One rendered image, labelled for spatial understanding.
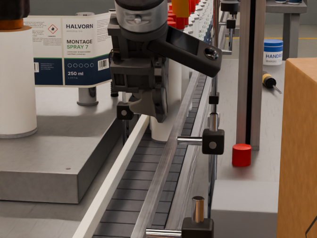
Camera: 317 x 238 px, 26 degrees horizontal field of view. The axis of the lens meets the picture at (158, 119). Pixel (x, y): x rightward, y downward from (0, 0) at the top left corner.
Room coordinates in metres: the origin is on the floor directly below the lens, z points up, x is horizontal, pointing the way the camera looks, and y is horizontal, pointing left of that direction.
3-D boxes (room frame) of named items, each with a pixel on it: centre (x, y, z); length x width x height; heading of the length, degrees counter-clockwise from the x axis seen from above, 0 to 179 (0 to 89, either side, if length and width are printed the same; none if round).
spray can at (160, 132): (1.14, -0.01, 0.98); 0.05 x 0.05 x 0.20
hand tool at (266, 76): (1.73, -0.29, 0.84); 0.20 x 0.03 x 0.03; 4
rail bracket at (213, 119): (0.90, -0.05, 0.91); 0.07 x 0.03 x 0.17; 83
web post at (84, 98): (1.40, 0.15, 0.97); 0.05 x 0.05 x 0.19
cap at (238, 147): (1.16, -0.15, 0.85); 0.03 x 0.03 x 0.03
